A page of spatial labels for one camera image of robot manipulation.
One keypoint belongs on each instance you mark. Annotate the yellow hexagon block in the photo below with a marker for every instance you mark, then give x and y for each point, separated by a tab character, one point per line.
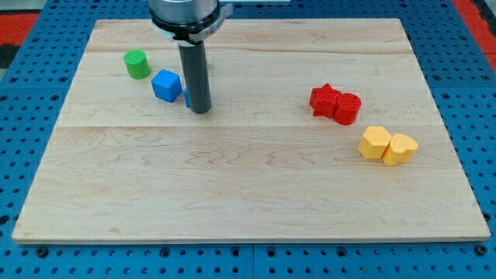
374	142

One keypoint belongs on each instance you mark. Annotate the light wooden board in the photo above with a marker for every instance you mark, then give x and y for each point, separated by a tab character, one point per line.
122	166

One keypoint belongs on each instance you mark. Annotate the blue cube block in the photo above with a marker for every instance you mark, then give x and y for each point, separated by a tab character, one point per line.
166	85

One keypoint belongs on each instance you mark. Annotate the blue triangle block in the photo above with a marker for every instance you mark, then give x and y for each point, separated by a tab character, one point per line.
186	98

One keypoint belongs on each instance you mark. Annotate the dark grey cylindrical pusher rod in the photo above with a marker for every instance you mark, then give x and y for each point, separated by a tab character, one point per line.
194	65

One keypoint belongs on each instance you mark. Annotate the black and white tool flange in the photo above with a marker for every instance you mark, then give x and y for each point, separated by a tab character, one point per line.
188	23

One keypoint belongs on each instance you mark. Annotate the green cylinder block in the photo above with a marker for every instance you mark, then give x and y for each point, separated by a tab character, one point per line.
137	64

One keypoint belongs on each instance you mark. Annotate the red star block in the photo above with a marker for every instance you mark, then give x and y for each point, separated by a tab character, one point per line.
323	100

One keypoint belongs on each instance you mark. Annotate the red cylinder block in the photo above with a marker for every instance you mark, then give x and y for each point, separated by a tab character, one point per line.
347	108

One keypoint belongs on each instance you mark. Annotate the yellow heart block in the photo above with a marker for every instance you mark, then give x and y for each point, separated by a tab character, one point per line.
399	150

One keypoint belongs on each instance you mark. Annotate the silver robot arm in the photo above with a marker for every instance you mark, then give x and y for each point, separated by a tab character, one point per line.
188	23

